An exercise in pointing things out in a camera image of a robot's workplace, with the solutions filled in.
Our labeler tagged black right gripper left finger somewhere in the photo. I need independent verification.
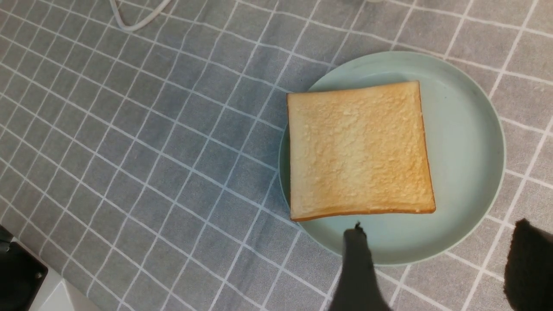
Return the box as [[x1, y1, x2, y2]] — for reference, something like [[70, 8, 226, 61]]
[[329, 222, 391, 311]]

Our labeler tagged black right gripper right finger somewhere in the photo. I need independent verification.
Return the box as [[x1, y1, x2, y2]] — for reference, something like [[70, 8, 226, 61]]
[[504, 219, 553, 311]]

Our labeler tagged toast slice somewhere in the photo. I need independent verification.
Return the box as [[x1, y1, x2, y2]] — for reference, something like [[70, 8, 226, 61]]
[[286, 80, 436, 221]]

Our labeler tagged light green plate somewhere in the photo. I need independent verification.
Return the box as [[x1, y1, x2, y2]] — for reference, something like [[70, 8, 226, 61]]
[[279, 51, 506, 266]]

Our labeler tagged grey checked tablecloth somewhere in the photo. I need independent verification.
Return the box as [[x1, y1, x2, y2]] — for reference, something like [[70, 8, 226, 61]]
[[0, 0, 552, 311]]

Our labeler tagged black and white base block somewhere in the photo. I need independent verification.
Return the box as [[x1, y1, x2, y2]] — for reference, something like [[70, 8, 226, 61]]
[[0, 227, 99, 311]]

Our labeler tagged white toaster power cable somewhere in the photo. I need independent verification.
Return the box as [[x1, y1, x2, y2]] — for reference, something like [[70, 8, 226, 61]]
[[109, 0, 173, 32]]

